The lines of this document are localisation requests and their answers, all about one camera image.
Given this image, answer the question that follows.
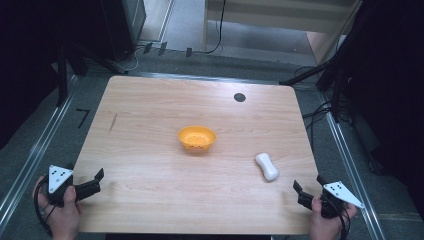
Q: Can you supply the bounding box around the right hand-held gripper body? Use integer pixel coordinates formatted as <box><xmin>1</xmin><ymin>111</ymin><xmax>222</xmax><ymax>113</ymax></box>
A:
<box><xmin>315</xmin><ymin>174</ymin><xmax>365</xmax><ymax>220</ymax></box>

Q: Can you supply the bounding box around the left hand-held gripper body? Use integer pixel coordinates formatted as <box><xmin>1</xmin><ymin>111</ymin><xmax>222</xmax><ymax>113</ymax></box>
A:
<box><xmin>45</xmin><ymin>162</ymin><xmax>77</xmax><ymax>208</ymax></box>

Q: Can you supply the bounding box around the person's right hand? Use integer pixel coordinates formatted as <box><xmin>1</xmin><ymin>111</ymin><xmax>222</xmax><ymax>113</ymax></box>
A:
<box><xmin>307</xmin><ymin>195</ymin><xmax>360</xmax><ymax>240</ymax></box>

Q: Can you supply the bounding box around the person's left hand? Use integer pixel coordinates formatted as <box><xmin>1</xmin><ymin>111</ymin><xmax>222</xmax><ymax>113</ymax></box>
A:
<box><xmin>32</xmin><ymin>175</ymin><xmax>83</xmax><ymax>240</ymax></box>

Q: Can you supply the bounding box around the white bone-shaped bottle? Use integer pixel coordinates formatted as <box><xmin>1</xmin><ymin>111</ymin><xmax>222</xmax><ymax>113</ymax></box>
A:
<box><xmin>255</xmin><ymin>152</ymin><xmax>280</xmax><ymax>183</ymax></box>

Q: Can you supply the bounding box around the black metal stand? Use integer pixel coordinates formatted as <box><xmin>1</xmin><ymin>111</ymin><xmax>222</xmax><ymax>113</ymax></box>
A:
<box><xmin>54</xmin><ymin>41</ymin><xmax>129</xmax><ymax>108</ymax></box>
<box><xmin>279</xmin><ymin>49</ymin><xmax>354</xmax><ymax>124</ymax></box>

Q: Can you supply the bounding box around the orange plastic bowl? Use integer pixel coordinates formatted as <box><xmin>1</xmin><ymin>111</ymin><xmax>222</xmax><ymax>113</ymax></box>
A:
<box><xmin>177</xmin><ymin>125</ymin><xmax>217</xmax><ymax>153</ymax></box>

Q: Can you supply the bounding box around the dark cabinet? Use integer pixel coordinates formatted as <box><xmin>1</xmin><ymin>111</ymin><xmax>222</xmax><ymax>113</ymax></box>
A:
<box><xmin>69</xmin><ymin>0</ymin><xmax>148</xmax><ymax>63</ymax></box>

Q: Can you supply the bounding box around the light wooden shelf unit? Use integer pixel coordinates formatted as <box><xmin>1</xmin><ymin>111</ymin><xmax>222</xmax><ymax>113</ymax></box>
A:
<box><xmin>202</xmin><ymin>0</ymin><xmax>363</xmax><ymax>64</ymax></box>

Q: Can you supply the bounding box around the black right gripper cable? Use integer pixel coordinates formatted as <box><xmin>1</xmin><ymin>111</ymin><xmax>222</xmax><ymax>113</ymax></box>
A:
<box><xmin>337</xmin><ymin>213</ymin><xmax>352</xmax><ymax>240</ymax></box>

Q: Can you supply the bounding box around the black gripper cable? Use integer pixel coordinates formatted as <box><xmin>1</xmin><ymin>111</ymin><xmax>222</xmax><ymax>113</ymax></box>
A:
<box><xmin>337</xmin><ymin>213</ymin><xmax>352</xmax><ymax>240</ymax></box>
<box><xmin>33</xmin><ymin>178</ymin><xmax>57</xmax><ymax>237</ymax></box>

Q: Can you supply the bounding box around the aluminium floor rail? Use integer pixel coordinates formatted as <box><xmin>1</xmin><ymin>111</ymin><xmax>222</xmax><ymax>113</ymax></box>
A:
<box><xmin>318</xmin><ymin>91</ymin><xmax>388</xmax><ymax>240</ymax></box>
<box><xmin>0</xmin><ymin>74</ymin><xmax>79</xmax><ymax>231</ymax></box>

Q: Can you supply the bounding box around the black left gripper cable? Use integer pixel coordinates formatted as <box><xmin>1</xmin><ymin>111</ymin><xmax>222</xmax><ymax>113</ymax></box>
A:
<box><xmin>33</xmin><ymin>178</ymin><xmax>57</xmax><ymax>237</ymax></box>

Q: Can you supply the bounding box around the bundle of black floor cables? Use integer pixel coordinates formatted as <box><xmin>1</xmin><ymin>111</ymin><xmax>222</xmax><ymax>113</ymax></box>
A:
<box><xmin>301</xmin><ymin>65</ymin><xmax>355</xmax><ymax>148</ymax></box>

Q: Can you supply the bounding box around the white floor cable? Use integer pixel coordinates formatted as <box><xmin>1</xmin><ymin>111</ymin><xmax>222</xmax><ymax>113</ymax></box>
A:
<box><xmin>112</xmin><ymin>45</ymin><xmax>141</xmax><ymax>73</ymax></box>

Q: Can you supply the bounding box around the black hanging cable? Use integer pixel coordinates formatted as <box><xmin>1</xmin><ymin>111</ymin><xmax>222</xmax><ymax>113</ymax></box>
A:
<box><xmin>202</xmin><ymin>0</ymin><xmax>228</xmax><ymax>55</ymax></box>

